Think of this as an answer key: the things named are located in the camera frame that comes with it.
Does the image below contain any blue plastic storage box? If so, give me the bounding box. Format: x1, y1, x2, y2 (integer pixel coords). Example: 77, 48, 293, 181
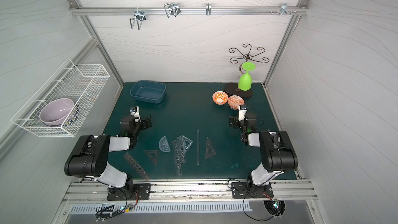
130, 80, 166, 104

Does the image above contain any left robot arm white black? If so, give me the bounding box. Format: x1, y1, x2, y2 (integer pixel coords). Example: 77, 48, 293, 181
64, 115, 152, 198

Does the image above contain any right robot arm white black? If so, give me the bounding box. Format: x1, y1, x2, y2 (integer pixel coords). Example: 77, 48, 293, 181
229, 113, 298, 189

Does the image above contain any orange patterned bowl right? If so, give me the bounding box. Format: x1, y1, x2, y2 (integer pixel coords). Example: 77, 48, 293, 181
228, 95, 245, 110

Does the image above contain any orange patterned bowl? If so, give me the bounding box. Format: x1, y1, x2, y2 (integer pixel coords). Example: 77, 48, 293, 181
212, 91, 229, 105
228, 95, 245, 110

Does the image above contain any orange patterned bowl left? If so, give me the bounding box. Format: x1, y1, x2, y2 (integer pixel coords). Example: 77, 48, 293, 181
212, 91, 229, 105

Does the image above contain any blue semicircle protractor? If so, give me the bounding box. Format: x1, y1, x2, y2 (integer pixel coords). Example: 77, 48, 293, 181
158, 136, 171, 152

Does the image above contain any black metal cup stand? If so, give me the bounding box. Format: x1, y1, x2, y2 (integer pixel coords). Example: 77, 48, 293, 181
224, 43, 270, 99

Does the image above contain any small clear triangle ruler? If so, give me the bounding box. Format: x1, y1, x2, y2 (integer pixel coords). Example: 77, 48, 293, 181
144, 149, 159, 165

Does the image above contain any green plastic goblet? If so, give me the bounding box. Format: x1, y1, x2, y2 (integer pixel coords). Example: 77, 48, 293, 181
238, 62, 256, 91

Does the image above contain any dark straight stencil ruler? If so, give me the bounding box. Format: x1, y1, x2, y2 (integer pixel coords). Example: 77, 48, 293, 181
123, 153, 150, 180

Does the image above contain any clear stencil template ruler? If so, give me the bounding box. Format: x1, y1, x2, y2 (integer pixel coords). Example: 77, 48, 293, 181
172, 136, 186, 177

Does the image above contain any green table mat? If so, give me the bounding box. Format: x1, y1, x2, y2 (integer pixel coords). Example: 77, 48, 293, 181
83, 81, 297, 180

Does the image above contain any purple bowl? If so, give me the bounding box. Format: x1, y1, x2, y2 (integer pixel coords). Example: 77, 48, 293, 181
39, 98, 75, 127

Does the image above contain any round cooling fan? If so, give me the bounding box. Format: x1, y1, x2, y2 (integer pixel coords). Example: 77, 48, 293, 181
264, 199, 286, 217

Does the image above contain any metal double hook left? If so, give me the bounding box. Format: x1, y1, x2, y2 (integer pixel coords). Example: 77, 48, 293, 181
130, 9, 146, 30

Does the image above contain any metal double hook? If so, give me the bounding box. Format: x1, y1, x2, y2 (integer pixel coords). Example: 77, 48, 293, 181
164, 3, 181, 18
130, 9, 146, 30

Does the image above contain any metal single hook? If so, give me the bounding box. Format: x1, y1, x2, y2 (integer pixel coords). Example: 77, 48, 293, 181
205, 3, 211, 16

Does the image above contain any metal double hook centre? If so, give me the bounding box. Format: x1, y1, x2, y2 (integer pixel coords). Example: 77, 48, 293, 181
164, 3, 181, 18

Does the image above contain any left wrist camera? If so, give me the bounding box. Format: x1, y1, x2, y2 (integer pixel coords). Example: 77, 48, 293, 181
130, 106, 141, 122

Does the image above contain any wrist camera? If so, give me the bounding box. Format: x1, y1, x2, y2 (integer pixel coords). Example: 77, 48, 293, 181
238, 104, 247, 121
130, 106, 141, 122

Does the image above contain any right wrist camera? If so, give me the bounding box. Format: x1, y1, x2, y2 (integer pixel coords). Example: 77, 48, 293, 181
238, 104, 247, 121

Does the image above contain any white wire basket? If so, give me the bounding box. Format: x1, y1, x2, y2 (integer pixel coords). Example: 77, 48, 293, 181
10, 59, 110, 138

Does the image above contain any white slotted cable duct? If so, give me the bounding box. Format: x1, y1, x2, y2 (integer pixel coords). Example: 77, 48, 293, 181
69, 201, 252, 215

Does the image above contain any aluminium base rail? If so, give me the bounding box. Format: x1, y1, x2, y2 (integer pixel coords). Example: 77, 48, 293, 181
61, 179, 318, 204

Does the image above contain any aluminium top rail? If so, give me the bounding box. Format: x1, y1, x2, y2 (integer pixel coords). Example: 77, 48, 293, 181
70, 6, 309, 16

